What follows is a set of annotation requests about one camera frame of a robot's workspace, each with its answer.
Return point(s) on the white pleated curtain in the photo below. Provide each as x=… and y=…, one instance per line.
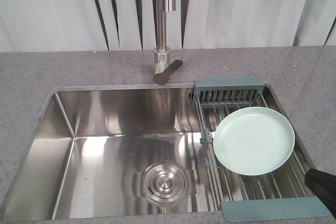
x=81, y=25

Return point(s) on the green steel dish rack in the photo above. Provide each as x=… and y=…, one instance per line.
x=278, y=195

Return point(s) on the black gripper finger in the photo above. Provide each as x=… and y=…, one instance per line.
x=323, y=186

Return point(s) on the stainless steel faucet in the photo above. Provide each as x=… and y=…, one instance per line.
x=163, y=68

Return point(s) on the round steel sink drain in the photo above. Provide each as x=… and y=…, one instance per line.
x=164, y=184

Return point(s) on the stainless steel sink basin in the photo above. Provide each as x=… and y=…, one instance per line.
x=90, y=143

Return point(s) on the light green ceramic plate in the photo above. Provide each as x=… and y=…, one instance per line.
x=254, y=141

